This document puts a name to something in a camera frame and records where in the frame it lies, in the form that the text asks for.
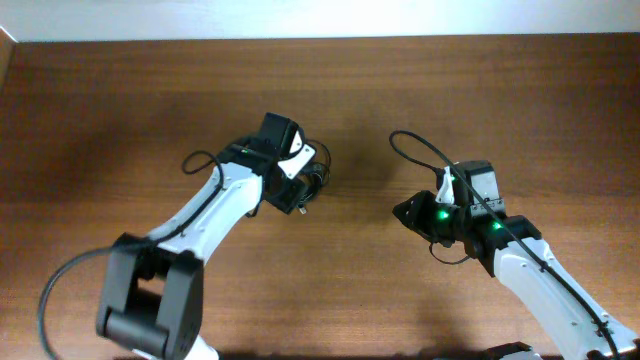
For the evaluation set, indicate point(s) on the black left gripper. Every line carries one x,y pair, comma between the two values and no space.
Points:
286,198

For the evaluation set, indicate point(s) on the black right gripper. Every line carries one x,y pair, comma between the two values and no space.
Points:
416,218

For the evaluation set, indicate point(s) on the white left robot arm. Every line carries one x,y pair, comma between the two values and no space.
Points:
152,297

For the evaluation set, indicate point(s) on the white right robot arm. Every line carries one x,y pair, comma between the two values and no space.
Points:
468,208

